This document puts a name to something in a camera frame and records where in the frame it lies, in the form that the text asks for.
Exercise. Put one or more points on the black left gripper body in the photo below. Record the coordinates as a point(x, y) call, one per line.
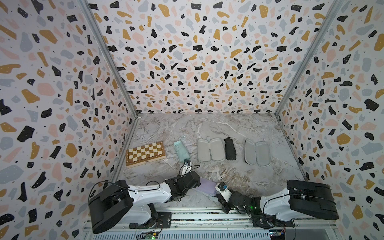
point(180, 178)

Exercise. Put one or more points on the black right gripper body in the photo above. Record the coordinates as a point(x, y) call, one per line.
point(230, 205)

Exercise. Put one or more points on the lilac zippered umbrella sleeve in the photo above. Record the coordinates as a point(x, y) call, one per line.
point(207, 187)

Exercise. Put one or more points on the mint green umbrella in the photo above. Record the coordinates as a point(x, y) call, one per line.
point(181, 150)

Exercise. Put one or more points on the black umbrella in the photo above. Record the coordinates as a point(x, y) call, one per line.
point(230, 150)

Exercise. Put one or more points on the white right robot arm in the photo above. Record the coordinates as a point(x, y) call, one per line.
point(298, 200)

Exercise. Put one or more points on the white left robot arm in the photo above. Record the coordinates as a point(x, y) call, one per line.
point(135, 204)

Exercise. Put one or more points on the wooden chessboard box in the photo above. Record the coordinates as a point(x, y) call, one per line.
point(145, 154)

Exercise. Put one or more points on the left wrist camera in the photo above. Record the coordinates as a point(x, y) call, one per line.
point(186, 167)

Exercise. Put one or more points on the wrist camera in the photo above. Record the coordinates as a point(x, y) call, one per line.
point(223, 191)
point(186, 167)

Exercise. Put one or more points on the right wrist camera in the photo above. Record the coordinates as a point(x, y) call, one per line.
point(223, 191)

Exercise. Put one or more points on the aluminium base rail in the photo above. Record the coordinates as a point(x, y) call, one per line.
point(211, 223)

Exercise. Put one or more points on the aluminium corner post left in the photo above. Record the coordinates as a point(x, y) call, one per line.
point(84, 5)

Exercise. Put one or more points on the aluminium corner post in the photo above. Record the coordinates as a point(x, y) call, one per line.
point(84, 5)
point(331, 14)

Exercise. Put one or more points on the aluminium corner post right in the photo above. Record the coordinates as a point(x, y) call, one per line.
point(331, 14)

